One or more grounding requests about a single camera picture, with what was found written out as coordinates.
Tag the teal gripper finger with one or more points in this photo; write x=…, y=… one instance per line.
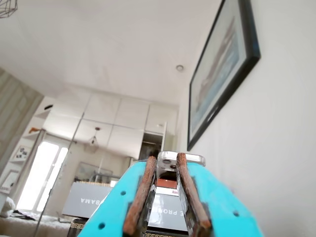
x=227, y=214
x=111, y=207

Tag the large gray Obama book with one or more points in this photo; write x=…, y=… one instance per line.
x=81, y=209

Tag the leaning framed picture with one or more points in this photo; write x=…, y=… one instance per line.
x=89, y=171

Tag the white Baricco book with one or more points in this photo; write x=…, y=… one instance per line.
x=165, y=191

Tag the orange brown book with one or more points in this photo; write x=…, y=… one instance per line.
x=166, y=183

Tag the white smartphone clear case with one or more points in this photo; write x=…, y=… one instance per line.
x=166, y=160

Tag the white fluffy blanket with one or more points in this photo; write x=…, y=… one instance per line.
x=14, y=227

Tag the white framed black blot print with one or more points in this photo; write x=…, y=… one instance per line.
x=22, y=153

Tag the white framed text print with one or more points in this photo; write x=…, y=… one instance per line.
x=8, y=181

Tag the small orange figurine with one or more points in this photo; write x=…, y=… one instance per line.
x=33, y=130

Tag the recessed ceiling spotlight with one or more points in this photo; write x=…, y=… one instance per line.
x=180, y=67

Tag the black framed wall picture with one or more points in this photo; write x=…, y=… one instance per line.
x=217, y=74

